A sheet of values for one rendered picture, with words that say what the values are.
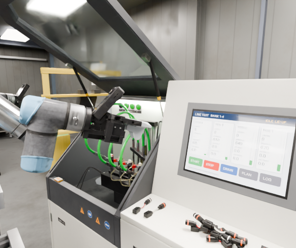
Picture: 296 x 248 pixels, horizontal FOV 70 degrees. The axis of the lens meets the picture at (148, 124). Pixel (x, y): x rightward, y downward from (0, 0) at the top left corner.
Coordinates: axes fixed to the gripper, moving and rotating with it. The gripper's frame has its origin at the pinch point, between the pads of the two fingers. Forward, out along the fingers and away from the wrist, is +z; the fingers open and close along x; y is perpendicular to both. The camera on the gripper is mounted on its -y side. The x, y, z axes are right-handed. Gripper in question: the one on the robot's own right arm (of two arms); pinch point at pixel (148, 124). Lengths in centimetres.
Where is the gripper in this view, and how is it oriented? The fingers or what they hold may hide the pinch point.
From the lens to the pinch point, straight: 68.6
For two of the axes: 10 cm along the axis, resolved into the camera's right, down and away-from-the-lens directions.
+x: 4.2, 1.1, -9.0
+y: -2.0, 9.8, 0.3
